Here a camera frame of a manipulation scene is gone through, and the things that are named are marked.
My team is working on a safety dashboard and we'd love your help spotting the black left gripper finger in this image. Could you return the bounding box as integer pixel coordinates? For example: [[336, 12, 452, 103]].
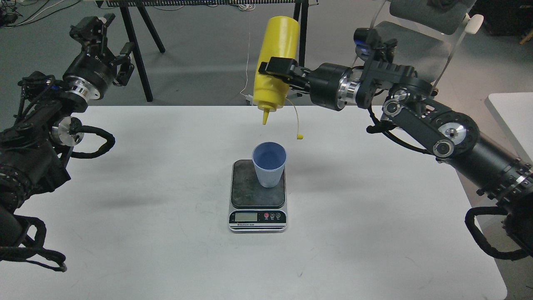
[[69, 13, 116, 57], [111, 42, 135, 87]]

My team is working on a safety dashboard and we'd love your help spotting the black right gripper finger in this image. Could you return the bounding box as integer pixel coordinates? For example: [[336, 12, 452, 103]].
[[257, 57, 310, 83], [285, 80, 311, 97]]

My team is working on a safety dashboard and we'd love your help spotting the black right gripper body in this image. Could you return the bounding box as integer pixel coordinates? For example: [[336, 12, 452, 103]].
[[309, 63, 352, 111]]

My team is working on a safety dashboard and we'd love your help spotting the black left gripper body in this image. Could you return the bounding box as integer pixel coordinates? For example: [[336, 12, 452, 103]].
[[62, 52, 117, 100]]

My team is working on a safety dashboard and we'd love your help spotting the yellow squeeze bottle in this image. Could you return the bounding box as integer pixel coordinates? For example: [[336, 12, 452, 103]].
[[252, 16, 299, 125]]

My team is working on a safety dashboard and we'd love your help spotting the blue ribbed plastic cup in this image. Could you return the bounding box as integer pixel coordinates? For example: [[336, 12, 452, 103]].
[[252, 142, 287, 188]]

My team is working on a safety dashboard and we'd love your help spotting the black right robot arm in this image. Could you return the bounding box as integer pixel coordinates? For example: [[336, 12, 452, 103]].
[[258, 28, 533, 261]]

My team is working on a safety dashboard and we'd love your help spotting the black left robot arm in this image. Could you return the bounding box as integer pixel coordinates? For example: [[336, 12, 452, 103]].
[[0, 13, 134, 272]]

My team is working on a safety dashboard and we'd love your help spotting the digital kitchen scale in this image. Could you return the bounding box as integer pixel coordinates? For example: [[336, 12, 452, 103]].
[[228, 160, 288, 233]]

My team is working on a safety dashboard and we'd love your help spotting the black trestle table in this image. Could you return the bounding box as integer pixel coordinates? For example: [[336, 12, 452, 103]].
[[95, 0, 318, 105]]

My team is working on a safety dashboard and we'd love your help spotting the grey office chair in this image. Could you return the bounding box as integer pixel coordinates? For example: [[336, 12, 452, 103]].
[[368, 0, 484, 93]]

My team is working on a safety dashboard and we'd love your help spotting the white side table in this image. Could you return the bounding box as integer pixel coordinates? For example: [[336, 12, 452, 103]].
[[485, 92, 533, 163]]

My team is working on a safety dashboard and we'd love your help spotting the white charger with cable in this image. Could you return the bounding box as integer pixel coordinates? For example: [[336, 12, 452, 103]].
[[236, 4, 256, 106]]

